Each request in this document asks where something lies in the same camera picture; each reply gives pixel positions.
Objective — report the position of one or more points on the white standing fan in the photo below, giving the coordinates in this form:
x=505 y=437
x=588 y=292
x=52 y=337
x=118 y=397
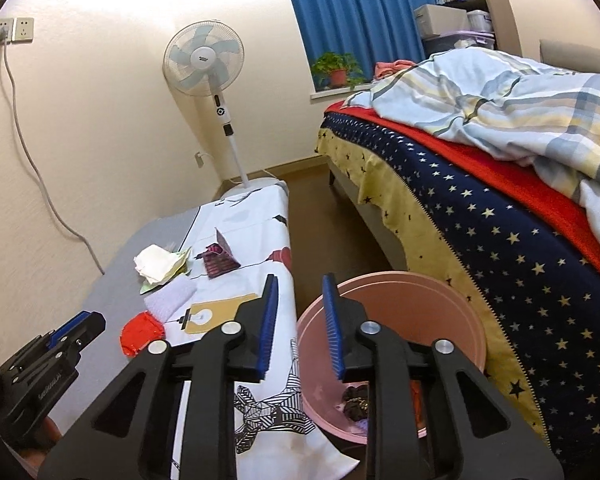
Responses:
x=203 y=59

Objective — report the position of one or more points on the yellow star bed sheet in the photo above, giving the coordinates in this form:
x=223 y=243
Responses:
x=410 y=240

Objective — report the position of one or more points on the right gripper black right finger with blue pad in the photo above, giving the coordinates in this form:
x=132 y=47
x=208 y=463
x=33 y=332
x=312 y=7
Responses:
x=432 y=414

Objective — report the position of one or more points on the red blanket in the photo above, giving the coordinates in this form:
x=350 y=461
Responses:
x=521 y=184

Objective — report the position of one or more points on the green yellow paper wrapper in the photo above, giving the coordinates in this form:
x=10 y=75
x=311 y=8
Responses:
x=180 y=268

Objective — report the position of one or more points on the navy star blanket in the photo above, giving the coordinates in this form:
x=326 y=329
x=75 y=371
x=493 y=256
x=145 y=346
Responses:
x=545 y=293

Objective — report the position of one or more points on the dark trash in bin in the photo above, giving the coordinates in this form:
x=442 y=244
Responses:
x=355 y=402

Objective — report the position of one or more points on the pink plastic trash bin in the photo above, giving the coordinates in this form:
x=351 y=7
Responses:
x=415 y=306

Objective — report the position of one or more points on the grey low table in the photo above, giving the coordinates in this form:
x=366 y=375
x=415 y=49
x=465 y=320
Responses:
x=116 y=296

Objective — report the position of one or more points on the white wall socket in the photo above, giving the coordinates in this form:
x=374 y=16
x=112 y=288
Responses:
x=16 y=30

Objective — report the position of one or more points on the maroon paper box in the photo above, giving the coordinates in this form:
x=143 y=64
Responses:
x=218 y=258

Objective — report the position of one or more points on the blue curtain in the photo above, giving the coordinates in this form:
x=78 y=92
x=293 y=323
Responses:
x=370 y=30

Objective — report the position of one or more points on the white crumpled tissue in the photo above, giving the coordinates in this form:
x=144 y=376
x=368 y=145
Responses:
x=154 y=263

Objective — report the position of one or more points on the grey headboard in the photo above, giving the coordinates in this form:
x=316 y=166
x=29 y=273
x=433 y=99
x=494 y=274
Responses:
x=574 y=57

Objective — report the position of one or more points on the grey storage box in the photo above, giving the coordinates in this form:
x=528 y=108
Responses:
x=434 y=21

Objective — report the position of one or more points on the red crumpled wrapper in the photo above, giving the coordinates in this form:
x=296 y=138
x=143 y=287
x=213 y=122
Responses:
x=139 y=332

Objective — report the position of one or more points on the pink clothing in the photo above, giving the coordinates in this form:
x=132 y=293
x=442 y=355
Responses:
x=385 y=69

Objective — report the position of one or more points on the white towel piece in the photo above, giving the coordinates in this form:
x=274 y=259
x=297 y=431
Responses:
x=162 y=303

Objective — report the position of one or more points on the clear plastic storage bin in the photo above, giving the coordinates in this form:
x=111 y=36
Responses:
x=457 y=40

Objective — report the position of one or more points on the potted green plant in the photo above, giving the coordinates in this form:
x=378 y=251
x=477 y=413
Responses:
x=337 y=70

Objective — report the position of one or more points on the white printed table cloth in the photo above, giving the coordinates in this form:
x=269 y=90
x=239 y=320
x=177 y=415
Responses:
x=275 y=438

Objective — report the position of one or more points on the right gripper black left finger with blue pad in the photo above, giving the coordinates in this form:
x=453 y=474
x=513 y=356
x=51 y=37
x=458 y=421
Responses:
x=171 y=399

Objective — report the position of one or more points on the plaid light blue duvet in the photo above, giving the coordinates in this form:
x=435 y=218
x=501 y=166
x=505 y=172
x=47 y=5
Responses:
x=514 y=109

